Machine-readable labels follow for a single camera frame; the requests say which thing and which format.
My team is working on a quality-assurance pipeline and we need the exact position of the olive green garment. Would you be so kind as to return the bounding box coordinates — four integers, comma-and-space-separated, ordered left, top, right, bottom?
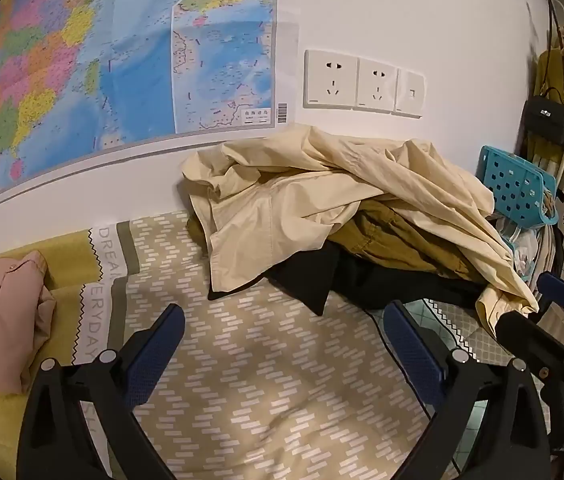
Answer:
329, 199, 475, 283

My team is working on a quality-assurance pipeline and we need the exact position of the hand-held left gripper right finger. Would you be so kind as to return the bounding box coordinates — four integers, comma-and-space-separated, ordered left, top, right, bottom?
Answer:
383, 300, 553, 480

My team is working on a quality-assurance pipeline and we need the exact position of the colourful wall map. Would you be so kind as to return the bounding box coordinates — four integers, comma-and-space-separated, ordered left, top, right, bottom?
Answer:
0, 0, 303, 226

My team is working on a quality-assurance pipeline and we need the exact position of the white wall socket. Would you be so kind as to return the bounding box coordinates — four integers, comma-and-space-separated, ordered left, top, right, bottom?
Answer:
303, 49, 359, 110
353, 57, 399, 113

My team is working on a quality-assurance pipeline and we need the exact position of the black garment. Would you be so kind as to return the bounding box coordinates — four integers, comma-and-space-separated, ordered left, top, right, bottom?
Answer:
207, 240, 503, 317

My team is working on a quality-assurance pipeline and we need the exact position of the cream large garment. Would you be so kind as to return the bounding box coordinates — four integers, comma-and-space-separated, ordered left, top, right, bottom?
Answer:
182, 125, 540, 333

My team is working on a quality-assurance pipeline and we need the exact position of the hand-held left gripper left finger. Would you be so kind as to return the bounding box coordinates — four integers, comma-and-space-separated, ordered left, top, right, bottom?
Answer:
17, 304, 186, 480

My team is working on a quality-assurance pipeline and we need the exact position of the black handbag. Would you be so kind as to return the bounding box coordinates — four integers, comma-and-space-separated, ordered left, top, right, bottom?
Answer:
521, 87, 564, 150

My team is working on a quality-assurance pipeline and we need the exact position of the yellow patterned bedsheet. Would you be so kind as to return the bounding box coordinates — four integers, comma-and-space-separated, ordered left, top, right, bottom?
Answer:
0, 210, 564, 480

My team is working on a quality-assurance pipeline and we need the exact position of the blue plastic basket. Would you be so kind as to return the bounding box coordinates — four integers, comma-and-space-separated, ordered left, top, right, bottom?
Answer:
479, 146, 560, 226

